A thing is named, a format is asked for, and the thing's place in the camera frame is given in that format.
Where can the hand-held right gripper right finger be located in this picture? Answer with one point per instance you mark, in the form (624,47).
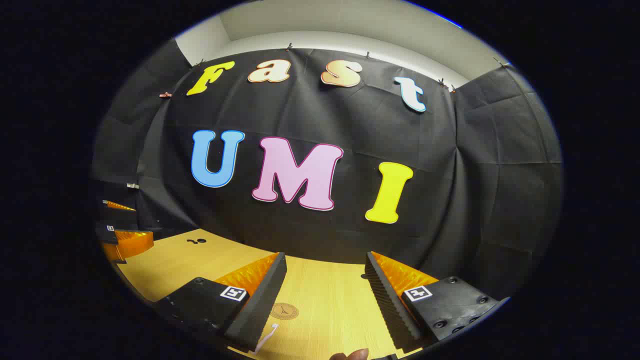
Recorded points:
(387,300)

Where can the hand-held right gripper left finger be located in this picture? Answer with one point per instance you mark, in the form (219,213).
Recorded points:
(260,305)

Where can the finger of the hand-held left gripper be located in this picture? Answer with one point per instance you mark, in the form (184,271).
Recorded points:
(117,204)
(132,242)

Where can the round brown coaster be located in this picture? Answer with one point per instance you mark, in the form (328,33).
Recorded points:
(284,311)

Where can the white toothbrush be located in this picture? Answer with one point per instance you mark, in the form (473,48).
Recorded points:
(264,341)

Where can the wooden desktop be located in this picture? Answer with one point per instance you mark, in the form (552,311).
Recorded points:
(325,300)

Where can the black backdrop cloth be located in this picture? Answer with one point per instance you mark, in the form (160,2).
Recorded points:
(450,200)

